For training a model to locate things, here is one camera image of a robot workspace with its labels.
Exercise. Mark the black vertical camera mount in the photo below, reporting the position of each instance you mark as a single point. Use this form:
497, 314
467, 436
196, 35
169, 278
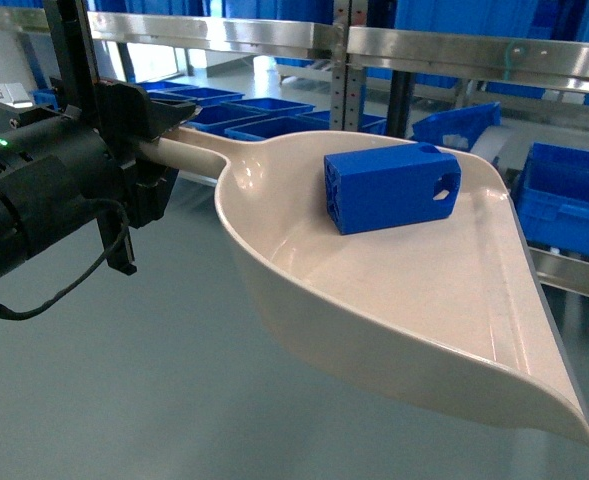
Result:
74, 50

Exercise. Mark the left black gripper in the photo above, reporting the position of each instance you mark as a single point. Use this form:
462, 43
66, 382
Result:
102, 176

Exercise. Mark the blue plastic block part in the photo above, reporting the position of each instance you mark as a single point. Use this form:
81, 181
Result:
391, 186

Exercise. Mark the beige plastic dustpan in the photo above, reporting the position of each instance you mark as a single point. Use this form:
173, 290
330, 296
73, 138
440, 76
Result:
447, 316

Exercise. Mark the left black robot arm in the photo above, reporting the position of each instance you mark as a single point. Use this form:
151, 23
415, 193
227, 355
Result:
26, 185

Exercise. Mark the blue bin right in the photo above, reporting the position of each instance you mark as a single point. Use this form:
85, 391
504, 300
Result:
551, 197

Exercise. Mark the steel shelf rail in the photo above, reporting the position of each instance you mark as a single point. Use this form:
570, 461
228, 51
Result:
549, 64

